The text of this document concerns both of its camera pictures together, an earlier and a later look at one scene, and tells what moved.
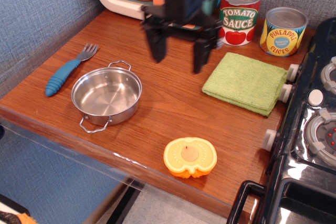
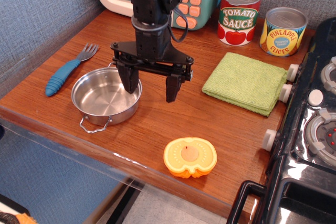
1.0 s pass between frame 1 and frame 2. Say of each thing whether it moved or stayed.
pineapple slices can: stayed
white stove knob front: stayed
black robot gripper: moved
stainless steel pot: stayed
